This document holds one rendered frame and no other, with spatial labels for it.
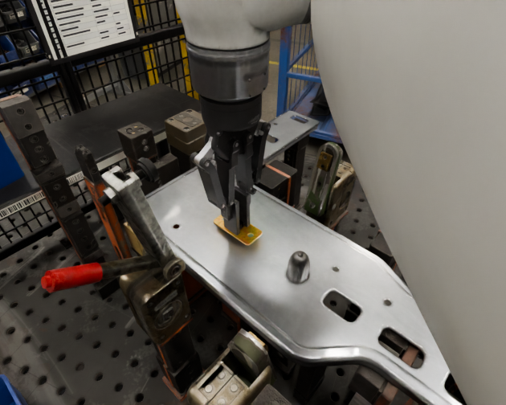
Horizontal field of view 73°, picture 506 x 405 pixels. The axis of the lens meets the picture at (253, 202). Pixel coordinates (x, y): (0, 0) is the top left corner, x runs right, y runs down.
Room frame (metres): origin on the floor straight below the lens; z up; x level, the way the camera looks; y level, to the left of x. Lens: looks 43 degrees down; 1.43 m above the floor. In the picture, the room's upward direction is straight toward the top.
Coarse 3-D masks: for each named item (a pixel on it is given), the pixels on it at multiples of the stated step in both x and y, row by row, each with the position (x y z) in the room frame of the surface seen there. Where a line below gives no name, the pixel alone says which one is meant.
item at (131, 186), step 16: (144, 160) 0.29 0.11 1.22; (112, 176) 0.27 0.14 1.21; (128, 176) 0.28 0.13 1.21; (144, 176) 0.28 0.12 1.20; (112, 192) 0.26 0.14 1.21; (128, 192) 0.25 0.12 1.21; (128, 208) 0.25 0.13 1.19; (144, 208) 0.26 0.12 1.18; (144, 224) 0.26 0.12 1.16; (144, 240) 0.27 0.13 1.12; (160, 240) 0.27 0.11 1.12; (160, 256) 0.26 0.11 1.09
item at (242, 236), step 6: (216, 222) 0.40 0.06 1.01; (222, 222) 0.40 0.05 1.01; (240, 222) 0.39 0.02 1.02; (222, 228) 0.39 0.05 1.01; (240, 228) 0.38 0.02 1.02; (246, 228) 0.38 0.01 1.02; (252, 228) 0.38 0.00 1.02; (258, 228) 0.38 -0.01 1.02; (234, 234) 0.37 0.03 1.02; (240, 234) 0.37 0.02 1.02; (246, 234) 0.37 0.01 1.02; (252, 234) 0.37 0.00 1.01; (258, 234) 0.37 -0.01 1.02; (240, 240) 0.36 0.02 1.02; (246, 240) 0.36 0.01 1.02; (252, 240) 0.36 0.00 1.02
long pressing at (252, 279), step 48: (192, 192) 0.49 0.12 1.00; (192, 240) 0.37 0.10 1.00; (288, 240) 0.37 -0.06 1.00; (336, 240) 0.37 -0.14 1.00; (240, 288) 0.28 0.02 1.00; (288, 288) 0.28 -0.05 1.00; (336, 288) 0.28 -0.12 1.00; (384, 288) 0.28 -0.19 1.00; (288, 336) 0.21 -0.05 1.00; (336, 336) 0.21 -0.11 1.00; (432, 336) 0.21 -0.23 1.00; (432, 384) 0.15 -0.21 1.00
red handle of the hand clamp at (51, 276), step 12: (84, 264) 0.22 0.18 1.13; (96, 264) 0.23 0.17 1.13; (108, 264) 0.24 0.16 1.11; (120, 264) 0.24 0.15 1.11; (132, 264) 0.25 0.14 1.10; (144, 264) 0.26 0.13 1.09; (156, 264) 0.27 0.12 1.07; (48, 276) 0.20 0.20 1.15; (60, 276) 0.20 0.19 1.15; (72, 276) 0.20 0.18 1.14; (84, 276) 0.21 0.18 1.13; (96, 276) 0.22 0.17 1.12; (108, 276) 0.23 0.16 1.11; (48, 288) 0.19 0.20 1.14; (60, 288) 0.19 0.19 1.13
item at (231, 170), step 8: (232, 144) 0.36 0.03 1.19; (232, 152) 0.36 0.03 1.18; (216, 160) 0.38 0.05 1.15; (224, 160) 0.37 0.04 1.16; (232, 160) 0.36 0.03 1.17; (224, 168) 0.37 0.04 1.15; (232, 168) 0.37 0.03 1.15; (224, 176) 0.37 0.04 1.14; (232, 176) 0.37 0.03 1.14; (224, 184) 0.37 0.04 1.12; (232, 184) 0.37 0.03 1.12; (224, 192) 0.37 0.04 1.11; (232, 192) 0.37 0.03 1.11; (232, 200) 0.37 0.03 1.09
